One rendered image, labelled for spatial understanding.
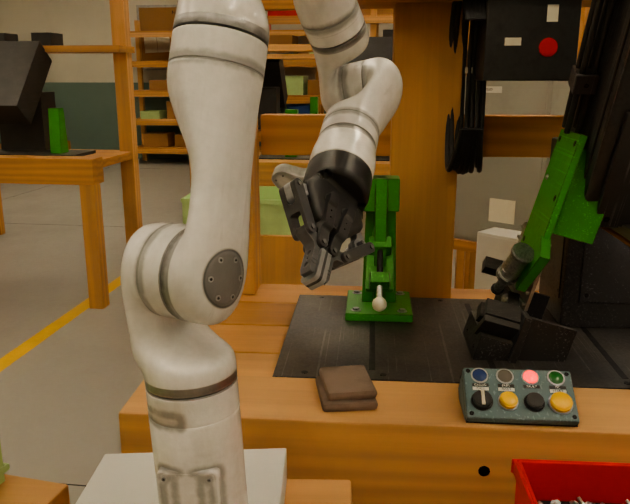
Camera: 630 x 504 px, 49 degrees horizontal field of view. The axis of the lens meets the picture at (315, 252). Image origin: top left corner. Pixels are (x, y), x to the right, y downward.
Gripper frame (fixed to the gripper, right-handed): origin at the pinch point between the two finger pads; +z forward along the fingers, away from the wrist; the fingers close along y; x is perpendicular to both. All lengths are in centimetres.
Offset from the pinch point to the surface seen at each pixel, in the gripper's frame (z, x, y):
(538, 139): -83, 6, 55
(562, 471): 3.6, -3.4, 39.4
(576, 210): -41, -7, 42
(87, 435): -65, 210, 67
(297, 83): -622, 385, 192
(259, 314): -39, 58, 31
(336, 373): -11.6, 25.0, 26.7
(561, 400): -9.3, -1.2, 44.2
